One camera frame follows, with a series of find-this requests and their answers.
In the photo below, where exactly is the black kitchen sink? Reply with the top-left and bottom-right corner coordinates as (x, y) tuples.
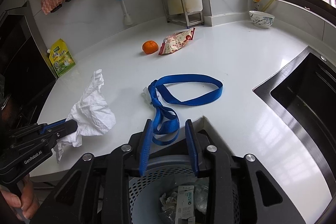
(253, 47), (335, 196)

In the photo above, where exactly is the white bottle brush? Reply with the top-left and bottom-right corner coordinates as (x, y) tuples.
(119, 0), (133, 26)

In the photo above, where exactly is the red white snack packet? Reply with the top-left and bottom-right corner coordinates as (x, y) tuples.
(158, 28), (195, 55)

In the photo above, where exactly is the blue strap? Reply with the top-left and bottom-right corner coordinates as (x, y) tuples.
(147, 73), (224, 146)

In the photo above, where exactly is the trash inside bin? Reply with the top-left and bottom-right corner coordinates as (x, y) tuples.
(158, 184), (209, 223)

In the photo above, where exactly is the yellow green seasoning pouch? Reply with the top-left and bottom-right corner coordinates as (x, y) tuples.
(47, 39), (75, 77)

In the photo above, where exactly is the white paper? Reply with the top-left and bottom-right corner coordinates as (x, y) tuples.
(54, 69), (116, 162)

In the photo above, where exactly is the orange tangerine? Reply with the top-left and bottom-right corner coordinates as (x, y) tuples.
(142, 40), (158, 55)

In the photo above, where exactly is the white patterned bowl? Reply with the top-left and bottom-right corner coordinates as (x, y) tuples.
(249, 11), (275, 29)

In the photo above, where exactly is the grey perforated trash bin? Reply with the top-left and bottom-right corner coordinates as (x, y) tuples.
(129, 155), (242, 223)

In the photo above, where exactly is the person's left hand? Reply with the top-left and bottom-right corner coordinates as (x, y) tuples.
(1, 174), (40, 221)

